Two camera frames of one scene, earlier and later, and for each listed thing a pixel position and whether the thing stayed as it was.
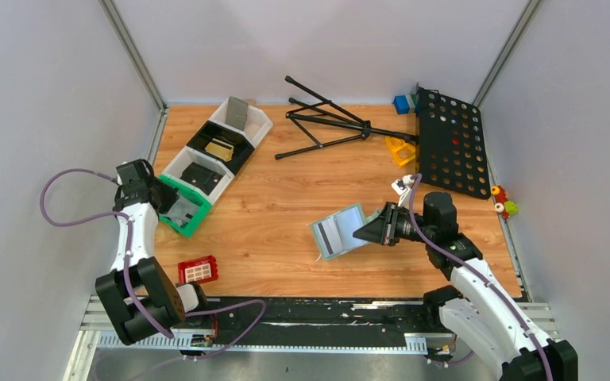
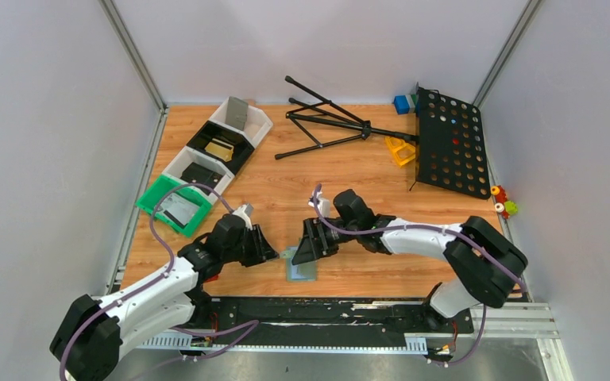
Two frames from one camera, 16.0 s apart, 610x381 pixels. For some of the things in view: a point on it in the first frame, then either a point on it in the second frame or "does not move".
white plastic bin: (256, 125) does not move
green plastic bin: (200, 216) does not move
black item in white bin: (202, 176) does not move
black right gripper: (389, 225) -> (318, 240)
